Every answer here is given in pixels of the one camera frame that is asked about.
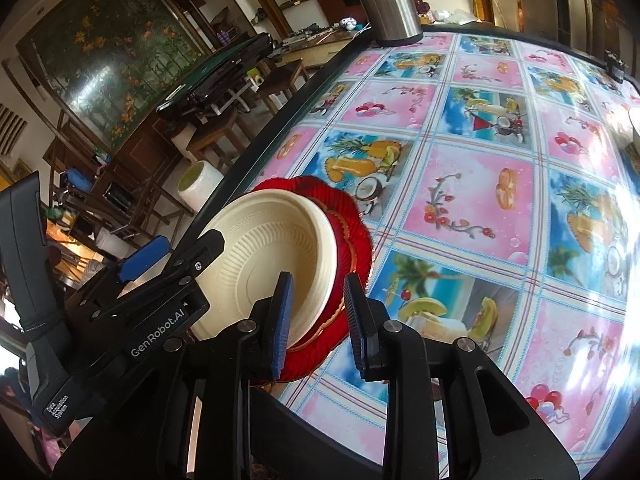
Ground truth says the flower wall painting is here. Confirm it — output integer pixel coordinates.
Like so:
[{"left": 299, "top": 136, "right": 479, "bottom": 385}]
[{"left": 17, "top": 0, "right": 211, "bottom": 153}]

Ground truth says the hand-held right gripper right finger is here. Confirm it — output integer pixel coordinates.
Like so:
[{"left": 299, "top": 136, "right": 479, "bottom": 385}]
[{"left": 344, "top": 272, "right": 581, "bottom": 480}]

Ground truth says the wooden stool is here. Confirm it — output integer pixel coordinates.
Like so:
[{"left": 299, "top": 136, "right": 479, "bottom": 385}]
[
  {"left": 186, "top": 110, "right": 246, "bottom": 166},
  {"left": 260, "top": 59, "right": 311, "bottom": 116}
]

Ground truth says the white plastic bucket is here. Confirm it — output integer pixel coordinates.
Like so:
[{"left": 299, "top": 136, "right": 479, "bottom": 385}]
[{"left": 178, "top": 161, "right": 224, "bottom": 213}]

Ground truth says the dark wooden chair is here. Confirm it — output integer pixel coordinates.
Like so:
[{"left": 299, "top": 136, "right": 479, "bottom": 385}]
[{"left": 50, "top": 140, "right": 166, "bottom": 241}]

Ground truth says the black table clamp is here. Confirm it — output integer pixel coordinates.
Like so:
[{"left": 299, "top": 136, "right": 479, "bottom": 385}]
[{"left": 602, "top": 50, "right": 628, "bottom": 83}]

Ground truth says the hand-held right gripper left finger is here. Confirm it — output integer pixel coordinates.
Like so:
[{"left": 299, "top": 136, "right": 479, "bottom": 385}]
[{"left": 52, "top": 271, "right": 294, "bottom": 480}]

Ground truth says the white plastic bag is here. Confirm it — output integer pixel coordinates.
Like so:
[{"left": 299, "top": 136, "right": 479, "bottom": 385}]
[{"left": 440, "top": 7, "right": 483, "bottom": 26}]

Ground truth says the cream disposable bowl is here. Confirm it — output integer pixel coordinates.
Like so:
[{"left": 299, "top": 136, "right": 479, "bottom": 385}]
[{"left": 190, "top": 189, "right": 341, "bottom": 353}]

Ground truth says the wooden armchair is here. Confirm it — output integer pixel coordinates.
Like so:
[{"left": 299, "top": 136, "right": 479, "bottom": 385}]
[{"left": 575, "top": 0, "right": 621, "bottom": 56}]

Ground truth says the printed fruit tablecloth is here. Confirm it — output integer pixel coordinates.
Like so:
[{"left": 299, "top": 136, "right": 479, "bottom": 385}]
[{"left": 265, "top": 30, "right": 640, "bottom": 466}]

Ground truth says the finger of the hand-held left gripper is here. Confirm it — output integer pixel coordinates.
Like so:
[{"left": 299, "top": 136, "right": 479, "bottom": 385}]
[
  {"left": 100, "top": 229, "right": 226, "bottom": 309},
  {"left": 80, "top": 235, "right": 173, "bottom": 306}
]

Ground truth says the green mahjong table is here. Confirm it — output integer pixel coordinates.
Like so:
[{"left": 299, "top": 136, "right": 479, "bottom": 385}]
[{"left": 156, "top": 32, "right": 275, "bottom": 121}]

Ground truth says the wooden television cabinet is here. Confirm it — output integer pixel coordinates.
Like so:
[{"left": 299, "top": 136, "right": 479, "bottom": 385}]
[{"left": 272, "top": 27, "right": 368, "bottom": 68}]

